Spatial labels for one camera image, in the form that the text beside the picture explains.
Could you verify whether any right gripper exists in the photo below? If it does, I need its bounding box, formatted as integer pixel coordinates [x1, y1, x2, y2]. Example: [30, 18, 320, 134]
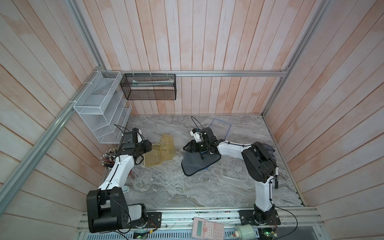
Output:
[182, 141, 210, 154]

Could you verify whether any blue cloth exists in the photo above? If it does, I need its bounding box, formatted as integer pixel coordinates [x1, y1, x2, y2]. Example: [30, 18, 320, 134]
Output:
[181, 152, 221, 177]

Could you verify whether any clear lunch box blue rim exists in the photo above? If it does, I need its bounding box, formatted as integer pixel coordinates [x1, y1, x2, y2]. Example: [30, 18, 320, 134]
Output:
[220, 156, 248, 183]

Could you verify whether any yellow lunch box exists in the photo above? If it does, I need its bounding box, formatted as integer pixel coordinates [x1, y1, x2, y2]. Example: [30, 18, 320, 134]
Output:
[159, 134, 176, 161]

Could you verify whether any grey cloth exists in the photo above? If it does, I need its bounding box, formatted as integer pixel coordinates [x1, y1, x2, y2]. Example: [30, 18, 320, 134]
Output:
[263, 144, 276, 157]

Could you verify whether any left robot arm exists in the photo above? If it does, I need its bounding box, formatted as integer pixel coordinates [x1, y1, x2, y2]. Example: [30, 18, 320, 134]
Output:
[86, 128, 152, 233]

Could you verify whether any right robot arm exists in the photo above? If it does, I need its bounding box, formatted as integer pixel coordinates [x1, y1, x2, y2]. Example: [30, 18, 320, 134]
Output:
[181, 128, 281, 226]

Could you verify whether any red pencil cup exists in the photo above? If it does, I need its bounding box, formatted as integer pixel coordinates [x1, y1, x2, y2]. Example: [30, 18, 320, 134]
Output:
[100, 148, 119, 170]

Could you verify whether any light blue pencil case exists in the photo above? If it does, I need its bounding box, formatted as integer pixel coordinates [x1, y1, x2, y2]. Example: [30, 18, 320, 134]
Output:
[122, 186, 130, 193]

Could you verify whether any black mesh basket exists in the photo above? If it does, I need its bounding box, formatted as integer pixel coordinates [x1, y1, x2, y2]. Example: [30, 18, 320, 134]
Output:
[120, 73, 177, 101]

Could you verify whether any pink calculator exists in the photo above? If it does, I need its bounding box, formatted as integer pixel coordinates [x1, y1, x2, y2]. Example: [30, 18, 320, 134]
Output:
[192, 218, 225, 240]

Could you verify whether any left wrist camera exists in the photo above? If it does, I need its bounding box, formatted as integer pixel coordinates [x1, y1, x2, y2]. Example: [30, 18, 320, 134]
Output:
[132, 128, 144, 143]

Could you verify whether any white wire mesh shelf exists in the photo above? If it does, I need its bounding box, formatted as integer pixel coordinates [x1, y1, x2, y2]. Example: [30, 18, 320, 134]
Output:
[74, 71, 132, 145]

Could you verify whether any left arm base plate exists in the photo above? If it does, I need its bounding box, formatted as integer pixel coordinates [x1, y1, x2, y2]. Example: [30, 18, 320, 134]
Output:
[132, 212, 162, 229]

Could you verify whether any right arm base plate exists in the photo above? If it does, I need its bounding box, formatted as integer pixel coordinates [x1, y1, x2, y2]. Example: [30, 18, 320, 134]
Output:
[239, 209, 281, 226]

